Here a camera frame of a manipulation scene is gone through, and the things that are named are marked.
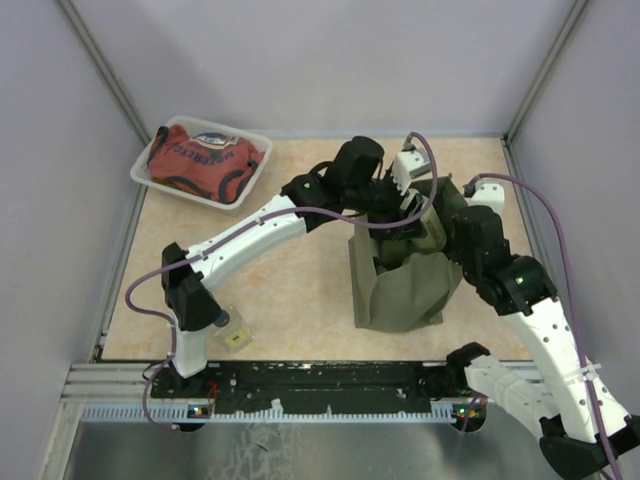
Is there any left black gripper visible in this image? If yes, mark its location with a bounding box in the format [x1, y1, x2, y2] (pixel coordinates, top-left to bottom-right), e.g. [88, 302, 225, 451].
[345, 165, 429, 242]

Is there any olive green canvas bag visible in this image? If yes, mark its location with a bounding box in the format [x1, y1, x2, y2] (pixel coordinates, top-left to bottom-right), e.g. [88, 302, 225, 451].
[349, 176, 467, 333]

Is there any green bottle white cap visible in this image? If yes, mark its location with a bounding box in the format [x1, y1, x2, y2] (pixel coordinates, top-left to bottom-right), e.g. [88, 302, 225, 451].
[406, 188, 447, 254]

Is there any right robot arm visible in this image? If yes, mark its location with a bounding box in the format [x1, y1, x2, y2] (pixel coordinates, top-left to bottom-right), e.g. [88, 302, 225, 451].
[446, 205, 639, 479]

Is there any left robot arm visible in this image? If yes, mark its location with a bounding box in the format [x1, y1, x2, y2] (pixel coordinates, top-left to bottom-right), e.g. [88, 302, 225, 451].
[161, 132, 437, 397]

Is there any red printed t-shirt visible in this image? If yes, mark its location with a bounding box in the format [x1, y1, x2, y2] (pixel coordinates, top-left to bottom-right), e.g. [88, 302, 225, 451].
[146, 124, 264, 205]

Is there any white plastic basket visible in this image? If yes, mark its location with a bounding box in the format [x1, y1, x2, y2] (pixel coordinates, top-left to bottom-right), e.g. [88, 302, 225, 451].
[130, 115, 273, 213]

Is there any square clear bottle black cap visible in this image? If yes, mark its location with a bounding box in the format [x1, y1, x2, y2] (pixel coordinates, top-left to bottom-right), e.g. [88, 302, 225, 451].
[213, 306, 253, 354]

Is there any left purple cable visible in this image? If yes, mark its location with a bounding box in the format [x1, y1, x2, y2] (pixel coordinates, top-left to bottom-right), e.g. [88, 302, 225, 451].
[124, 131, 441, 434]

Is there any purple cable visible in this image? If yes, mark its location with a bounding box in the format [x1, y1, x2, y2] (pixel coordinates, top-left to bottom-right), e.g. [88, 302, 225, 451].
[124, 131, 441, 434]
[469, 172, 621, 480]

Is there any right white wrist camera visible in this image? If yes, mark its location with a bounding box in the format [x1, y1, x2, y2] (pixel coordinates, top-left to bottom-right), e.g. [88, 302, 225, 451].
[464, 181, 506, 215]

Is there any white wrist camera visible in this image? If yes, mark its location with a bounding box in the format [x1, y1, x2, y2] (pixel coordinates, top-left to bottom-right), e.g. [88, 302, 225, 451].
[464, 181, 506, 215]
[391, 147, 432, 195]

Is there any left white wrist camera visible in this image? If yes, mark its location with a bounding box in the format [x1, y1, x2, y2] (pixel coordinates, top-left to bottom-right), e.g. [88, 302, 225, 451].
[391, 147, 432, 195]

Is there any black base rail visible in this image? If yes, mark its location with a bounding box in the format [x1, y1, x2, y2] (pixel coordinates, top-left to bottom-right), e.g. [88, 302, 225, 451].
[151, 361, 472, 415]

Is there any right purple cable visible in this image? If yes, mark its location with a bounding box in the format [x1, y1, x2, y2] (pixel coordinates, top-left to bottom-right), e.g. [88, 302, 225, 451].
[469, 172, 621, 480]

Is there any white slotted cable duct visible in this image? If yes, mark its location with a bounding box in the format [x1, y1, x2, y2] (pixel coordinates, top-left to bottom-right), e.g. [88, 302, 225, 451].
[79, 402, 481, 425]

